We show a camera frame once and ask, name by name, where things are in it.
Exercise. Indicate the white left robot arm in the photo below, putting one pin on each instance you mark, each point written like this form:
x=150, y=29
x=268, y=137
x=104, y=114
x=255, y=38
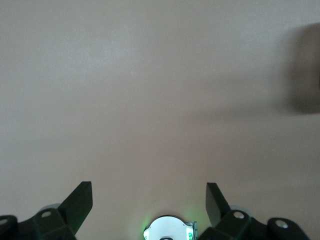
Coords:
x=167, y=227

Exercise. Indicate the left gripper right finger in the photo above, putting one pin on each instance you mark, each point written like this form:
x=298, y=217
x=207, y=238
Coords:
x=215, y=207

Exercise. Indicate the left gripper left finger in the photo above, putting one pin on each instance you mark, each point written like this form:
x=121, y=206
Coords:
x=77, y=205

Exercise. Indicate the brown table cover sheet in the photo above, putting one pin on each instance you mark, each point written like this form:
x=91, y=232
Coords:
x=125, y=100

